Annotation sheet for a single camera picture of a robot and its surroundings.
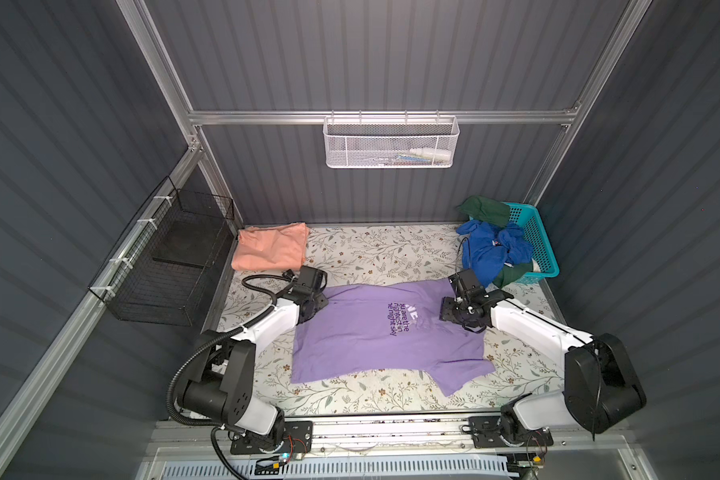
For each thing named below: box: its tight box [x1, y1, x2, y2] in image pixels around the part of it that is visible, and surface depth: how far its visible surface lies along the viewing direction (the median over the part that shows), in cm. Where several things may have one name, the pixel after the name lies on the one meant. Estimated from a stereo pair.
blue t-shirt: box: [456, 221, 533, 289], surface depth 102 cm
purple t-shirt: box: [292, 280, 495, 396], surface depth 91 cm
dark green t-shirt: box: [456, 196, 510, 227], surface depth 117 cm
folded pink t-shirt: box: [231, 222, 309, 271], surface depth 113 cm
